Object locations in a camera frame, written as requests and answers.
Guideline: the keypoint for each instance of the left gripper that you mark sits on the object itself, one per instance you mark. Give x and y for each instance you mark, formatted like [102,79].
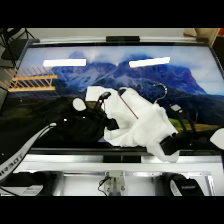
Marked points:
[112,124]

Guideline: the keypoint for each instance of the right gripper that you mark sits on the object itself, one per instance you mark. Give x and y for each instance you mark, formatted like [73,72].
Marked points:
[170,144]

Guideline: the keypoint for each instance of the white garment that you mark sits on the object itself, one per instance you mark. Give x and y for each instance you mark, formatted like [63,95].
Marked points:
[143,128]

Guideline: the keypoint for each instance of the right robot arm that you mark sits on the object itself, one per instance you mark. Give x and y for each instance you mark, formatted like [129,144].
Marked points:
[187,186]

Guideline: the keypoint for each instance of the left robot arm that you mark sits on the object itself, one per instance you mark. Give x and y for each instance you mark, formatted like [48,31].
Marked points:
[20,156]

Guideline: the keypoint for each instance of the brown clothes hanger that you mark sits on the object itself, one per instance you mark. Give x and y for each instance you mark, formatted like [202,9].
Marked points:
[128,106]

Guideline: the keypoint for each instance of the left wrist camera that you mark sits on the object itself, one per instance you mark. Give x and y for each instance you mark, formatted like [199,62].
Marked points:
[105,95]

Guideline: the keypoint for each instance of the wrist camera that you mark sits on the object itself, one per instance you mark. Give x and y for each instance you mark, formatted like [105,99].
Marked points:
[105,95]
[175,108]

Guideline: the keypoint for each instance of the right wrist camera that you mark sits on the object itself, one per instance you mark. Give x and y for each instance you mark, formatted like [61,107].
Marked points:
[175,108]

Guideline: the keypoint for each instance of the silver frame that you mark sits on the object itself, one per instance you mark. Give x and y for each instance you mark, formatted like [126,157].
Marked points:
[83,168]

